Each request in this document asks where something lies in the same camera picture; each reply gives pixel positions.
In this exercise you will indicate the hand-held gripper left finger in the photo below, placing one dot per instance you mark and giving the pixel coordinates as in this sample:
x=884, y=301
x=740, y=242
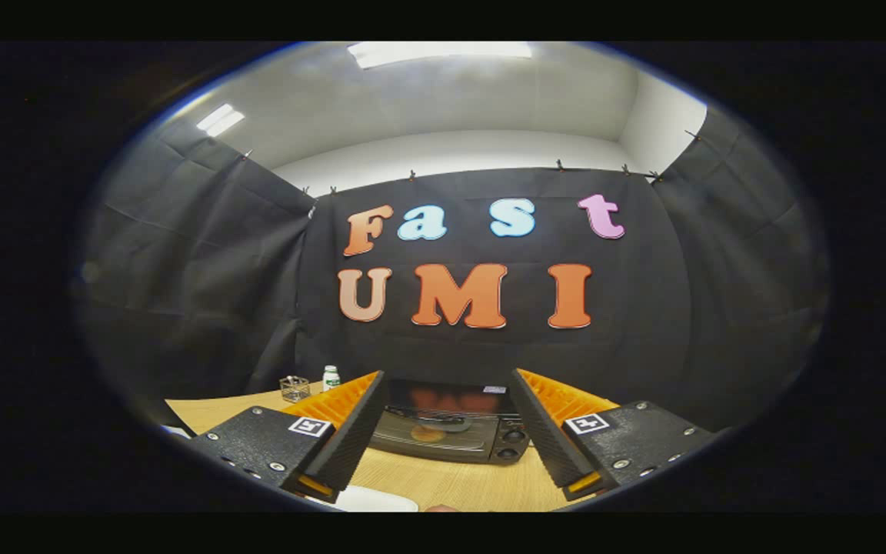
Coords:
x=351, y=446

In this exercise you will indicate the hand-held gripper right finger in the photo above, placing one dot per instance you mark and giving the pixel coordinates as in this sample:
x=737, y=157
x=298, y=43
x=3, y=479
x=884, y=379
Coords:
x=543, y=438

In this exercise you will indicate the black toaster oven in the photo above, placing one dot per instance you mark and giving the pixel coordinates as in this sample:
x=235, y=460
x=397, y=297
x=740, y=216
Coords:
x=516, y=442

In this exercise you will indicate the sugared donut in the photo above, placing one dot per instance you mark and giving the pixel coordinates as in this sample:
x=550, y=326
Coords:
x=428, y=435

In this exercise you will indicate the white plate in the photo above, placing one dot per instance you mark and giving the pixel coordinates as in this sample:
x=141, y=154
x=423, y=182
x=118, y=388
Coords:
x=374, y=500

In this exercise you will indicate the small white bottle green label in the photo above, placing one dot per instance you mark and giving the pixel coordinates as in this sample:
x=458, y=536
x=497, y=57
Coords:
x=331, y=379

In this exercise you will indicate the black backdrop cloth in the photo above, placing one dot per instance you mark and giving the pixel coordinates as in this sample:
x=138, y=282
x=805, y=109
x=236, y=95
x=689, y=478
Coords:
x=681, y=308

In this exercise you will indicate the row of cloth clips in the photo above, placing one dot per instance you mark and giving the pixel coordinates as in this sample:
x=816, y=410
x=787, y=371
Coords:
x=560, y=165

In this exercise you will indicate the small ceiling light panel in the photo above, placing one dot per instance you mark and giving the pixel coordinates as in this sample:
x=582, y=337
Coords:
x=220, y=120

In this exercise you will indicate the large ceiling light panel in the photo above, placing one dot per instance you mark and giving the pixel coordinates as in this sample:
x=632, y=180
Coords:
x=439, y=52

